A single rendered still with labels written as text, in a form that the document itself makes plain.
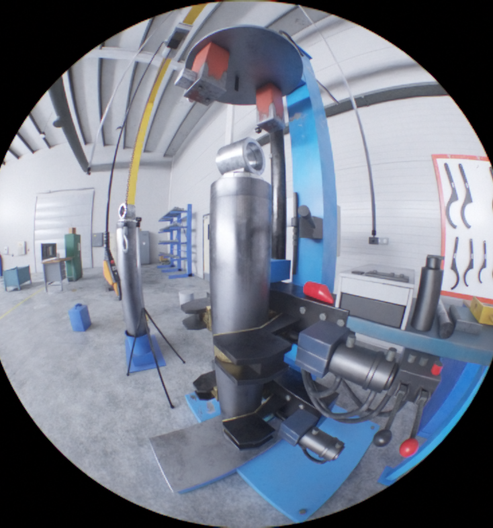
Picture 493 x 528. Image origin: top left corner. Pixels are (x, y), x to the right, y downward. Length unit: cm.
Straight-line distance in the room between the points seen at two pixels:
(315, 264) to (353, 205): 175
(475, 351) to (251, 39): 126
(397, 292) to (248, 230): 46
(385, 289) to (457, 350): 30
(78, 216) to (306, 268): 1149
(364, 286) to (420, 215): 189
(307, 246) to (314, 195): 25
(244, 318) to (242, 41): 110
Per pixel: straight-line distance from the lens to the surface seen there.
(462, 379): 146
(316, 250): 85
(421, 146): 266
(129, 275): 175
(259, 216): 54
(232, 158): 62
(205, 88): 72
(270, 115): 92
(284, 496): 118
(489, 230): 254
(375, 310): 56
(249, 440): 83
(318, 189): 88
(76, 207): 1182
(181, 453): 124
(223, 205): 54
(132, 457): 149
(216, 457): 121
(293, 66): 104
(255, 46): 96
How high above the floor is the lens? 127
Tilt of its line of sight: 7 degrees down
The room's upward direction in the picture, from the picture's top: 1 degrees clockwise
